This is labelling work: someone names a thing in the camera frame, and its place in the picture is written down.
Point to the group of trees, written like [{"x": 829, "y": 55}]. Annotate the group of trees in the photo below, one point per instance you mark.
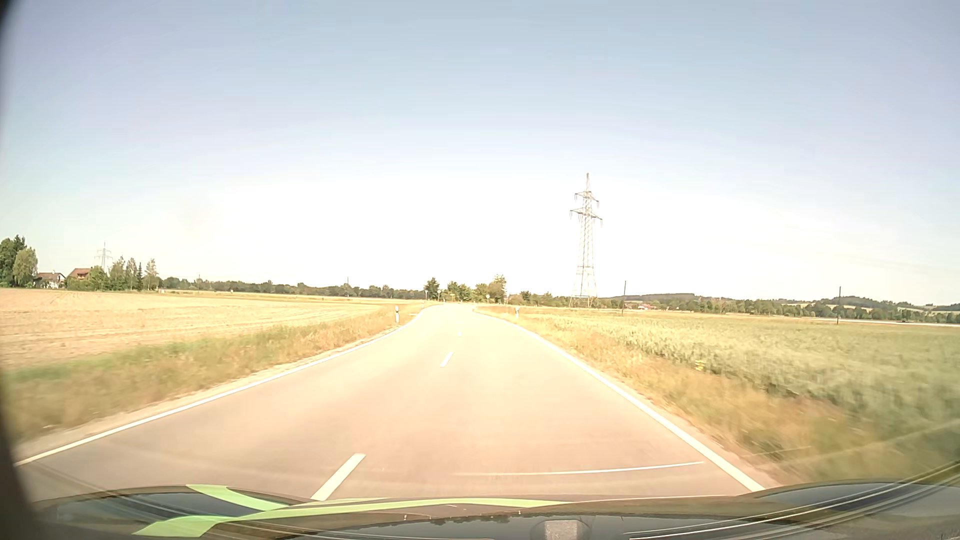
[
  {"x": 472, "y": 290},
  {"x": 120, "y": 276}
]

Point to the steel lattice pylon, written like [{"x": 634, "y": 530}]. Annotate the steel lattice pylon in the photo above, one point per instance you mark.
[{"x": 586, "y": 247}]

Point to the grey asphalt road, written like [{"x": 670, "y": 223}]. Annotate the grey asphalt road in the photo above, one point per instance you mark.
[{"x": 457, "y": 405}]

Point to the distant row of trees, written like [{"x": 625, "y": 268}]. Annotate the distant row of trees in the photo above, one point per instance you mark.
[
  {"x": 787, "y": 307},
  {"x": 300, "y": 288}
]

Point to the car's own bonnet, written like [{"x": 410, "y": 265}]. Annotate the car's own bonnet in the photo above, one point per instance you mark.
[{"x": 480, "y": 517}]

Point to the road markings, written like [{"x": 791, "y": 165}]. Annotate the road markings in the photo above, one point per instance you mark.
[{"x": 339, "y": 475}]

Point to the dry grass verge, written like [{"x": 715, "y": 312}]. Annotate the dry grass verge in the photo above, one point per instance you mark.
[
  {"x": 720, "y": 405},
  {"x": 150, "y": 371}
]

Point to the pale green grain field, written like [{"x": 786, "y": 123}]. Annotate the pale green grain field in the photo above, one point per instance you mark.
[{"x": 825, "y": 352}]

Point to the harvested stubble field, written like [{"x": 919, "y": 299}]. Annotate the harvested stubble field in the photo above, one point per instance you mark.
[{"x": 112, "y": 319}]

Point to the distant lattice pylon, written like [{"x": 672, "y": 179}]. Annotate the distant lattice pylon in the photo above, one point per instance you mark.
[{"x": 103, "y": 256}]

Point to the house with red roof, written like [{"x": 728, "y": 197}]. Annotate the house with red roof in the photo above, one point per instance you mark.
[
  {"x": 50, "y": 279},
  {"x": 79, "y": 274}
]

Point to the tall green tree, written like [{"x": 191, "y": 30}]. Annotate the tall green tree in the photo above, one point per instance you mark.
[{"x": 16, "y": 262}]

